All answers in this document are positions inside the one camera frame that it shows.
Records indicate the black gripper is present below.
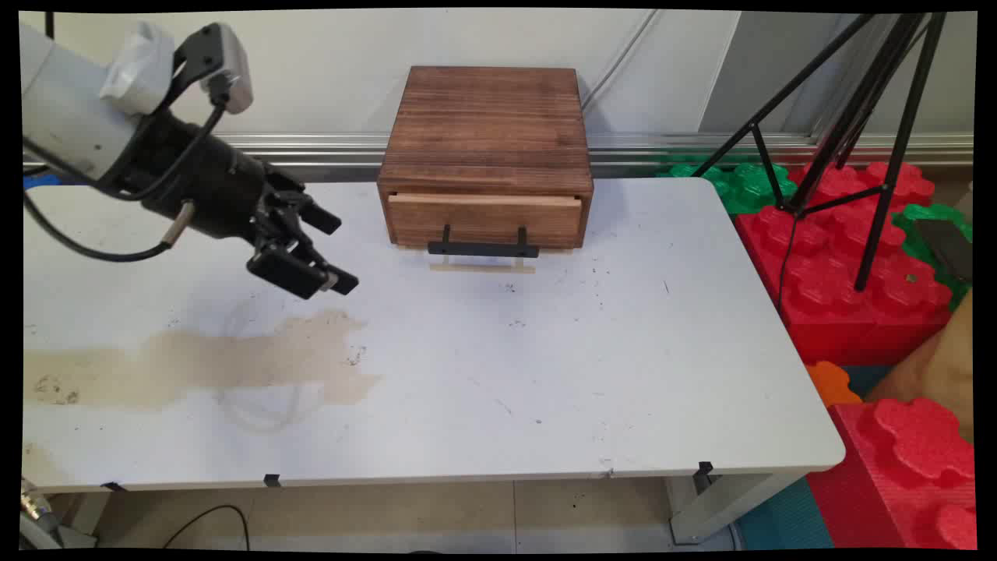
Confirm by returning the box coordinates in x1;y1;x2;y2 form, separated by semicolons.
118;111;361;302

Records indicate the black drawer handle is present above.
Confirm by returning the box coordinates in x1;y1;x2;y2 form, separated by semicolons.
427;224;541;259

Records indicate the wooden drawer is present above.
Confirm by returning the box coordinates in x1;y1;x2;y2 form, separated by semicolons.
387;192;583;250

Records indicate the brown wooden drawer cabinet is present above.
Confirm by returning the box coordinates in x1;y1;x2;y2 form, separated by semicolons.
378;66;594;250

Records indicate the green foam block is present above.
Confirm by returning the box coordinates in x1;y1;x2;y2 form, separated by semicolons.
890;203;974;312
657;161;800;216

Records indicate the large red foam block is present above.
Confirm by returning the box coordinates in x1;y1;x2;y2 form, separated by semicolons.
735;161;960;367

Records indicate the orange foam block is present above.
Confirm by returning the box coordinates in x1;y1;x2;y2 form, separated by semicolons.
805;361;862;408

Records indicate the teal foam mat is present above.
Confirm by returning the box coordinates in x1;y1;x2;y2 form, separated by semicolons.
735;475;836;551

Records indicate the black tripod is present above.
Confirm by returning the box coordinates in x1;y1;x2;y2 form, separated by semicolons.
692;12;948;294

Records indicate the dark smartphone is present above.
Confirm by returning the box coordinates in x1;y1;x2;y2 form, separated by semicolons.
913;219;974;284

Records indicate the aluminium wall rail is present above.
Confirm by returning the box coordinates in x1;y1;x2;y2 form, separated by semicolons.
22;134;974;169

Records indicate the black camera cable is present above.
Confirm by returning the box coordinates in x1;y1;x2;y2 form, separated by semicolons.
22;74;234;203

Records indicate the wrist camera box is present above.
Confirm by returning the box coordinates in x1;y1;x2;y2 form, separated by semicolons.
173;22;255;116

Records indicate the black gripper cable metal plug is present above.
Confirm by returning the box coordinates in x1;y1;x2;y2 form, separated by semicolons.
23;191;196;263

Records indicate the white ribbed camera mount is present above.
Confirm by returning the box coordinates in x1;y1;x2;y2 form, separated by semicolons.
100;22;177;116

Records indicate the black floor cable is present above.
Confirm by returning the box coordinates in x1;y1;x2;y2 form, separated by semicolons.
162;504;252;551

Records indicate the white wall cable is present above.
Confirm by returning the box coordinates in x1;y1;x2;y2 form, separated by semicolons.
580;11;661;111

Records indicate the base cable metal connector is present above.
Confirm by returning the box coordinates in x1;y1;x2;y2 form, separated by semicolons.
21;477;60;538

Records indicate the thin black tripod cable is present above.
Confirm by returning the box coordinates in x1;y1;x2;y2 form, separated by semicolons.
776;214;797;309

